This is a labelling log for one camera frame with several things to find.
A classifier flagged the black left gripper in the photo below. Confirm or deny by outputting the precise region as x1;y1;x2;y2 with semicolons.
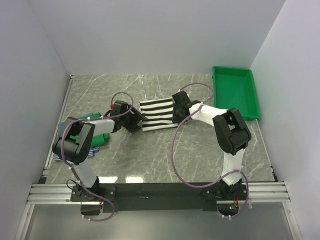
121;105;147;134

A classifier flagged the black white striped tank top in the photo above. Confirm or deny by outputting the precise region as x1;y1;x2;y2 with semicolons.
139;97;178;132

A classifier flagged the green tank top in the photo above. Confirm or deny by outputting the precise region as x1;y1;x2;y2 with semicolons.
68;113;110;147

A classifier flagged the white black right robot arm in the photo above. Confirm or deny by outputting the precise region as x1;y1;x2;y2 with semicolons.
170;90;252;200

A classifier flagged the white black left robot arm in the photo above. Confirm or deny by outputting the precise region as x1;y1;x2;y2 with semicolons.
52;100;147;201

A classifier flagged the blue white striped tank top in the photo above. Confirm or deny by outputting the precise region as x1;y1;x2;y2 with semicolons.
53;146;100;161

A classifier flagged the folded blue tank top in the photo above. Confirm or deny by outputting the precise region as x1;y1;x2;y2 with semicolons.
57;122;65;130

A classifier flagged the green plastic bin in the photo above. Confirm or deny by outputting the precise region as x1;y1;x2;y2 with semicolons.
212;66;260;121

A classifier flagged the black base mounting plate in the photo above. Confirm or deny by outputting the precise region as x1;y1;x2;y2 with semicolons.
69;182;250;213

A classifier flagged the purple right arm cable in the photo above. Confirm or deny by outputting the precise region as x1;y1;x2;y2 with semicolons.
170;82;250;218

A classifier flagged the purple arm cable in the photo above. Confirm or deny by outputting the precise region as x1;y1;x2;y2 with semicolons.
61;91;133;222
170;82;250;218

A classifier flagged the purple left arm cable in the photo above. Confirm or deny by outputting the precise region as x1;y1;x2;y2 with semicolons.
61;91;133;222

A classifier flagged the aluminium frame rail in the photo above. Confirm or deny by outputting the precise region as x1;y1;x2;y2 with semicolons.
26;182;291;205

